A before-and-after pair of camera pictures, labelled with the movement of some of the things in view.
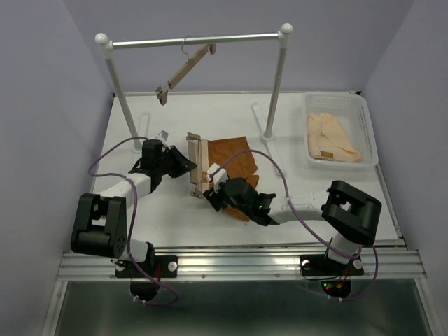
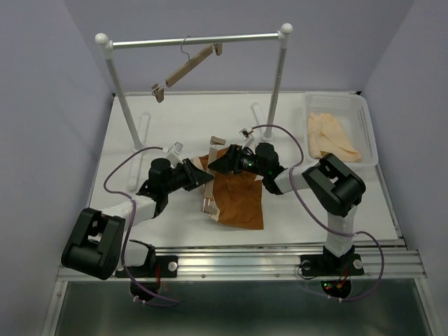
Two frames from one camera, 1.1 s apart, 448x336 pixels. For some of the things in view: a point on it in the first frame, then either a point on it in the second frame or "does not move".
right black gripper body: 222,199 → 248,164
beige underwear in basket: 327,139 does not move
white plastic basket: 339,131 does not move
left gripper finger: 178,164 → 192,176
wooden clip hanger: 198,151 → 210,206
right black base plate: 335,277 does not move
